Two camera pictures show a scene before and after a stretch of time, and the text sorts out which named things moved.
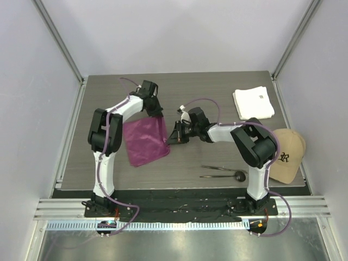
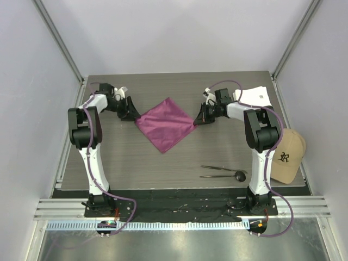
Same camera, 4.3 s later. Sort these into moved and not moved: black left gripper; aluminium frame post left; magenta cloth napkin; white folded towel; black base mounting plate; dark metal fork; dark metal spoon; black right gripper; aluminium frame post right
Moved: black right gripper; black left gripper; magenta cloth napkin
Not moved: black base mounting plate; dark metal spoon; dark metal fork; aluminium frame post right; white folded towel; aluminium frame post left
